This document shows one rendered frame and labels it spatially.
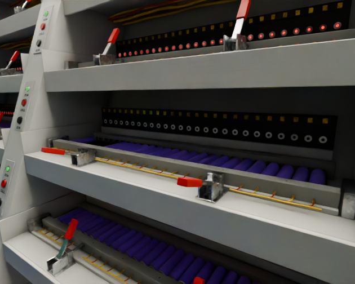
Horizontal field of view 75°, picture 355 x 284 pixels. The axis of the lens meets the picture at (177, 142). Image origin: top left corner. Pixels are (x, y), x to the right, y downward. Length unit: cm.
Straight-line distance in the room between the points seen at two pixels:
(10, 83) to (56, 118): 20
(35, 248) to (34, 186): 14
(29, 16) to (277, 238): 79
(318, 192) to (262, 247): 9
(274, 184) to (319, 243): 8
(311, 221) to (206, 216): 11
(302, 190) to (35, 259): 49
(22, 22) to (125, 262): 71
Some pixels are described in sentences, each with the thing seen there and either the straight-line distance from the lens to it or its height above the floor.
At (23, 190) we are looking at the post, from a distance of 64.
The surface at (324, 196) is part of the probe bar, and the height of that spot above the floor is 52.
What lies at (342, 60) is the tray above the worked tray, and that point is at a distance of 30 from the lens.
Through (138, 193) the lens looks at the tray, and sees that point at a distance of 35.
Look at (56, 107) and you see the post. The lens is 65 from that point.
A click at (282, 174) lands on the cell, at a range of 35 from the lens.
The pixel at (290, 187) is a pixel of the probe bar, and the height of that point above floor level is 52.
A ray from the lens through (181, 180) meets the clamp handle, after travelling 24.
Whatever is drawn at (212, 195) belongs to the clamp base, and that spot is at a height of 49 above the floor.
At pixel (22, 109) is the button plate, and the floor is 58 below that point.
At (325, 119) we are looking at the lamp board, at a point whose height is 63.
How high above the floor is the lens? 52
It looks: 5 degrees up
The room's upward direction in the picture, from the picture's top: 10 degrees clockwise
